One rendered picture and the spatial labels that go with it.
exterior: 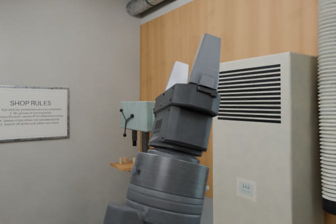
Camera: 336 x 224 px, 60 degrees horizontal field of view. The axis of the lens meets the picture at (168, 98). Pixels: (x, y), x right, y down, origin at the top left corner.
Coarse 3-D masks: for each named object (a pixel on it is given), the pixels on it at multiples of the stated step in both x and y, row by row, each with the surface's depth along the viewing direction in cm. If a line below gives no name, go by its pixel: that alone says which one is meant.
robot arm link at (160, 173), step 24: (168, 96) 33; (192, 96) 30; (216, 96) 31; (168, 120) 31; (192, 120) 32; (168, 144) 32; (192, 144) 31; (144, 168) 31; (168, 168) 30; (192, 168) 31; (144, 192) 30; (168, 192) 29; (192, 192) 30
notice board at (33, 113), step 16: (0, 96) 236; (16, 96) 243; (32, 96) 249; (48, 96) 257; (64, 96) 264; (0, 112) 236; (16, 112) 242; (32, 112) 249; (48, 112) 256; (64, 112) 264; (0, 128) 236; (16, 128) 242; (32, 128) 249; (48, 128) 256; (64, 128) 264
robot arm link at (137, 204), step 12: (132, 192) 31; (108, 204) 29; (120, 204) 31; (132, 204) 31; (144, 204) 30; (156, 204) 29; (168, 204) 29; (180, 204) 30; (192, 204) 30; (108, 216) 29; (120, 216) 28; (132, 216) 29; (144, 216) 29; (156, 216) 29; (168, 216) 29; (180, 216) 29; (192, 216) 30
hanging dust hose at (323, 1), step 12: (324, 0) 131; (324, 12) 131; (324, 24) 131; (324, 36) 131; (324, 48) 130; (324, 60) 130; (324, 72) 130; (324, 84) 131; (324, 96) 131; (324, 108) 130; (324, 120) 130; (324, 132) 130; (324, 144) 130; (324, 156) 130; (324, 168) 131; (324, 180) 131; (324, 192) 131; (324, 204) 130
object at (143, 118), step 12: (120, 108) 241; (132, 108) 222; (144, 108) 206; (120, 120) 241; (132, 120) 222; (144, 120) 205; (132, 132) 237; (144, 132) 220; (132, 144) 238; (144, 144) 220; (120, 168) 220
